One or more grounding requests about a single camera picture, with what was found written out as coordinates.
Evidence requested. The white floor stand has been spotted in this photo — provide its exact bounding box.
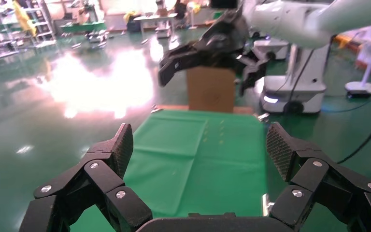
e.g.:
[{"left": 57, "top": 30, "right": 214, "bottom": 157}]
[{"left": 344, "top": 42, "right": 371, "bottom": 97}]

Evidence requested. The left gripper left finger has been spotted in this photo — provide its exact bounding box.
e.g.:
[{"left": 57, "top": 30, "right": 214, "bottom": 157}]
[{"left": 33, "top": 123, "right": 153, "bottom": 232}]

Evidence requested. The white wheeled machine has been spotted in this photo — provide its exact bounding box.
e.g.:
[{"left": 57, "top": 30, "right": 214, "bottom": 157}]
[{"left": 253, "top": 38, "right": 291, "bottom": 61}]

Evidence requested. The green table cloth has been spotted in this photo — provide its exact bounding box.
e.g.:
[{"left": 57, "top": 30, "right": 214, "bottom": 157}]
[{"left": 71, "top": 110, "right": 268, "bottom": 232}]

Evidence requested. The metal storage shelf rack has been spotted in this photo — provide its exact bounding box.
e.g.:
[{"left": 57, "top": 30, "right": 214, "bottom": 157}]
[{"left": 0, "top": 0, "right": 57, "bottom": 61}]

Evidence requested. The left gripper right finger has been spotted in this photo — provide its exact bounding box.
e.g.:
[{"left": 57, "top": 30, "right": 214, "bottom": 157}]
[{"left": 266, "top": 122, "right": 371, "bottom": 230}]

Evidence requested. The yellow hanging cloth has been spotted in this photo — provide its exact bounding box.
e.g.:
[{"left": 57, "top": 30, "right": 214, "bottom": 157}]
[{"left": 12, "top": 0, "right": 38, "bottom": 36}]

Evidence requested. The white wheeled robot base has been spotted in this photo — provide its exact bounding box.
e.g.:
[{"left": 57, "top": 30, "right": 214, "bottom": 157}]
[{"left": 259, "top": 38, "right": 328, "bottom": 114}]

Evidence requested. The green flat cart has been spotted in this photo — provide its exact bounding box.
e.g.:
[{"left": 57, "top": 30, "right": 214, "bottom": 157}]
[{"left": 59, "top": 20, "right": 107, "bottom": 33}]

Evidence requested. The black floor cable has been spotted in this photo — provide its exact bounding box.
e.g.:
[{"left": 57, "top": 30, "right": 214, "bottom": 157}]
[{"left": 336, "top": 108, "right": 371, "bottom": 164}]

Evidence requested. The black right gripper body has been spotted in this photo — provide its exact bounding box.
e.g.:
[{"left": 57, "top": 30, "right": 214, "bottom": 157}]
[{"left": 198, "top": 8, "right": 250, "bottom": 68}]

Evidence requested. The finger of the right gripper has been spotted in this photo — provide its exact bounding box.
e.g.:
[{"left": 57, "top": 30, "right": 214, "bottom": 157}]
[
  {"left": 236, "top": 53, "right": 266, "bottom": 97},
  {"left": 158, "top": 44, "right": 212, "bottom": 87}
]

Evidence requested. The grey workshop table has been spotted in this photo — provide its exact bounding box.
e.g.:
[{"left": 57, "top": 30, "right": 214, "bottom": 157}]
[{"left": 133, "top": 13, "right": 178, "bottom": 40}]

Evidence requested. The brown cardboard box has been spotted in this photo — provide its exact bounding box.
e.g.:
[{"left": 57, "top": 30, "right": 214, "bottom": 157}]
[{"left": 187, "top": 65, "right": 236, "bottom": 113}]

